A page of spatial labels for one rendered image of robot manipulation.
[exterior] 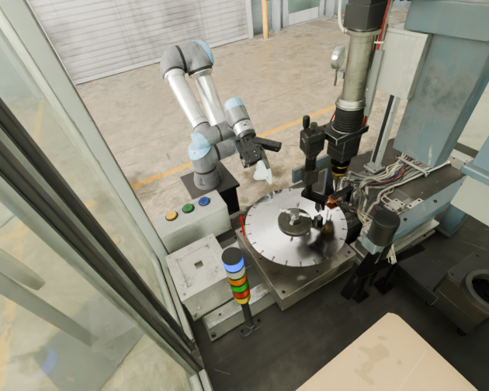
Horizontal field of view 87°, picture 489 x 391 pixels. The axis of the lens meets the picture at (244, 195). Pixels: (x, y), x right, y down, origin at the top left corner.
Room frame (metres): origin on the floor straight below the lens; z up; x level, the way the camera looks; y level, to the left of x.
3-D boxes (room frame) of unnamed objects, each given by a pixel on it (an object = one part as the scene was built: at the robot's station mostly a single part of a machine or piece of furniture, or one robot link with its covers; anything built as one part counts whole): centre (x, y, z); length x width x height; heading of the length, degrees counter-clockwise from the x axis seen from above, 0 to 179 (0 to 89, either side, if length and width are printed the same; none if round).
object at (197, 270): (0.47, 0.18, 0.82); 0.18 x 0.18 x 0.15; 22
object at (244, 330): (0.31, 0.05, 0.76); 0.09 x 0.03 x 0.03; 112
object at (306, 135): (0.60, -0.21, 1.17); 0.06 x 0.05 x 0.20; 103
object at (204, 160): (1.08, 0.17, 0.91); 0.13 x 0.12 x 0.14; 113
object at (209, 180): (1.08, 0.18, 0.80); 0.15 x 0.15 x 0.10
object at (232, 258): (0.31, 0.05, 1.14); 0.05 x 0.04 x 0.03; 22
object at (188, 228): (0.72, 0.22, 0.82); 0.28 x 0.11 x 0.15; 112
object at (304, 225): (0.54, -0.15, 0.96); 0.11 x 0.11 x 0.03
